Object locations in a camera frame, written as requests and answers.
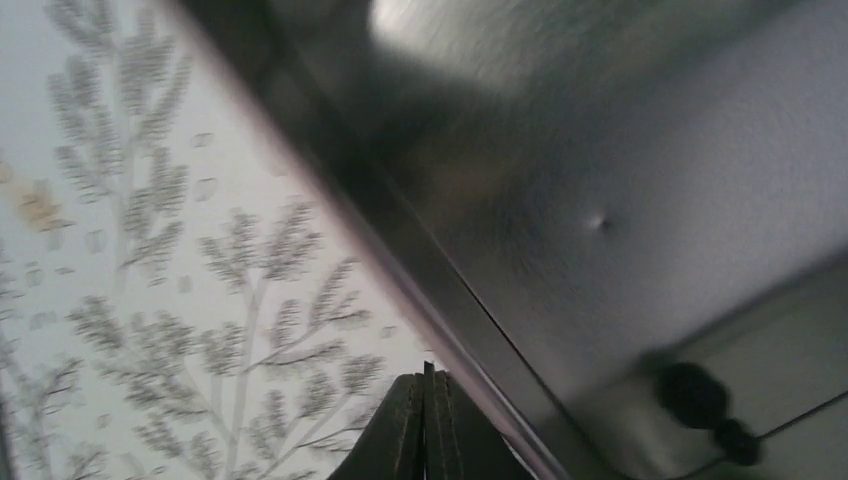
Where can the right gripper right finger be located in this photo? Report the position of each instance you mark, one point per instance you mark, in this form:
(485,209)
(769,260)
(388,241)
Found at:
(460,441)

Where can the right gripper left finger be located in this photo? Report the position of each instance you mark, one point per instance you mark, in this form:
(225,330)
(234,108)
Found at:
(391,445)

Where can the metal tin of chess pieces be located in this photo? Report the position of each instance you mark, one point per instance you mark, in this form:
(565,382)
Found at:
(566,197)

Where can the black chess piece in tin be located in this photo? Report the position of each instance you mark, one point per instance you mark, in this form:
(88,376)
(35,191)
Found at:
(698,401)

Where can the floral patterned table mat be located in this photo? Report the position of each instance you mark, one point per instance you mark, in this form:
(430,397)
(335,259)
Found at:
(174,302)

